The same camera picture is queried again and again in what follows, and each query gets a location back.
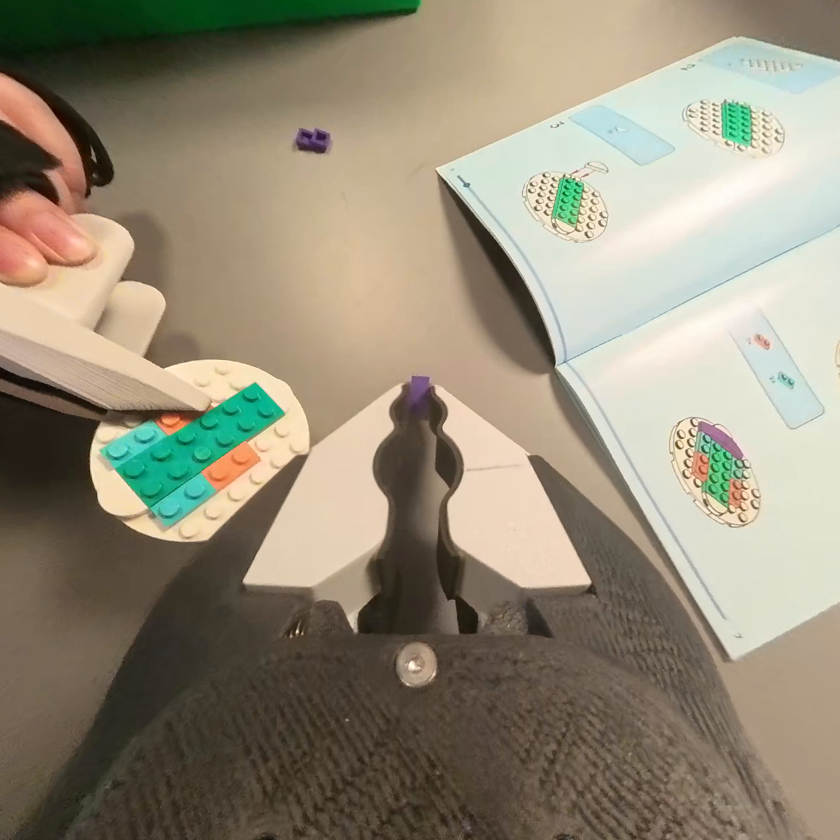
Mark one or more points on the round white lego plate assembly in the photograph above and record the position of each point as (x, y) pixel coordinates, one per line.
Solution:
(197, 453)

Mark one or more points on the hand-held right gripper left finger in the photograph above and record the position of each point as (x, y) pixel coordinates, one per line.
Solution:
(315, 525)

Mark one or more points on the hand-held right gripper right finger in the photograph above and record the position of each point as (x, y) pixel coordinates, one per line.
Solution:
(518, 525)

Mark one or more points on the light blue instruction booklet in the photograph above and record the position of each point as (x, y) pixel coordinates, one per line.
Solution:
(656, 262)

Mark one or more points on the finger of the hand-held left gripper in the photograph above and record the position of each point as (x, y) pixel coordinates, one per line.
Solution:
(46, 397)
(98, 374)

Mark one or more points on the small purple lego brick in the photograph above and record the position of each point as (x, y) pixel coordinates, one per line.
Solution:
(420, 394)
(312, 139)

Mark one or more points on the person's left hand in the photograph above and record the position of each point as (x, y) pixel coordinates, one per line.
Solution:
(39, 243)

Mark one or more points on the green box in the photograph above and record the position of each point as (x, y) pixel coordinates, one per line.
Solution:
(197, 16)

